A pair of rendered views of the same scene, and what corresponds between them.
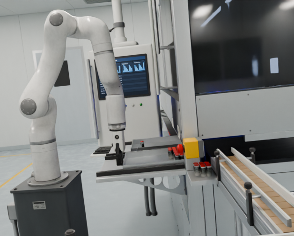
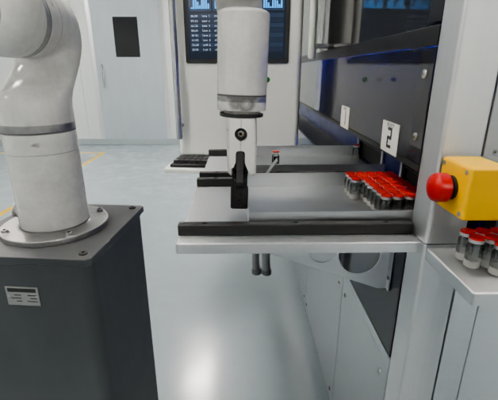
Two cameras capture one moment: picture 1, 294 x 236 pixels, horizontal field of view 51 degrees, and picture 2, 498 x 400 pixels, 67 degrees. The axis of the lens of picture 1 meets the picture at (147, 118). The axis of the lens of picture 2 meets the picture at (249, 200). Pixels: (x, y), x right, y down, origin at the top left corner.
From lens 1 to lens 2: 78 cm
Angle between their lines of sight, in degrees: 12
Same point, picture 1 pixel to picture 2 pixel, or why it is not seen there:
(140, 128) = (260, 125)
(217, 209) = (476, 340)
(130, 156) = (255, 182)
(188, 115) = (472, 89)
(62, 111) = (127, 95)
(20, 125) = not seen: hidden behind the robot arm
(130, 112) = not seen: hidden behind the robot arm
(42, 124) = (34, 80)
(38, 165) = (22, 191)
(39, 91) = not seen: outside the picture
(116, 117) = (246, 78)
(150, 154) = (301, 182)
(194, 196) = (429, 307)
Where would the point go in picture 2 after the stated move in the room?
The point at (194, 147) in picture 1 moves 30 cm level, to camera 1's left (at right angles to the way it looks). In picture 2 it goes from (495, 187) to (258, 190)
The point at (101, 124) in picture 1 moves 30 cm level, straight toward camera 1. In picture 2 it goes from (189, 112) to (191, 121)
